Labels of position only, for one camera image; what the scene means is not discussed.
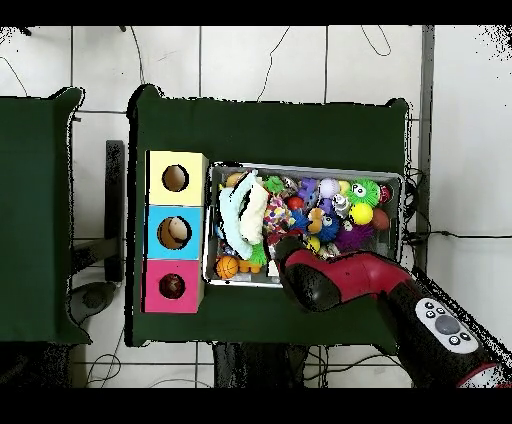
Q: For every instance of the dark green table cloth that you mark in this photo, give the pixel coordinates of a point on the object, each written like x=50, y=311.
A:
x=300, y=132
x=40, y=140

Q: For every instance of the wooden box with three holes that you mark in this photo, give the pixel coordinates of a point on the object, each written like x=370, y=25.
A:
x=176, y=160

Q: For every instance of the colourful patterned cloth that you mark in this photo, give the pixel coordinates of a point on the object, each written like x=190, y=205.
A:
x=278, y=214

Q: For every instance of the small orange basketball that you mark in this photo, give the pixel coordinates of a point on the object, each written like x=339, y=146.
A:
x=226, y=267

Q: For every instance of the blue spiky ball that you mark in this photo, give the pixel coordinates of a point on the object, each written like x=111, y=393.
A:
x=330, y=231

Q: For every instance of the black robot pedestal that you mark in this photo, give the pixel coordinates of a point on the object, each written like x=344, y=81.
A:
x=260, y=368

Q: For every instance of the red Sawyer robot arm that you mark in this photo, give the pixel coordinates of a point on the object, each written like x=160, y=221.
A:
x=360, y=276

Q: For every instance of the cream waffle cloth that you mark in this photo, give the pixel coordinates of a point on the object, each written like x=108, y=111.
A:
x=254, y=216

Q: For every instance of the white baseball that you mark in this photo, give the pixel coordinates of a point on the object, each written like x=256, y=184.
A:
x=329, y=188

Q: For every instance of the yellow ball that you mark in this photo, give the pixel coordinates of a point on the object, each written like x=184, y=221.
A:
x=361, y=214
x=312, y=243

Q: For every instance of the mint waffle cloth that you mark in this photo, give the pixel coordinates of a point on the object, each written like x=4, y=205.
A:
x=232, y=224

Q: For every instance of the green spiky googly-eyed ball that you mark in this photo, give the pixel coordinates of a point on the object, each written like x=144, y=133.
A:
x=368, y=196

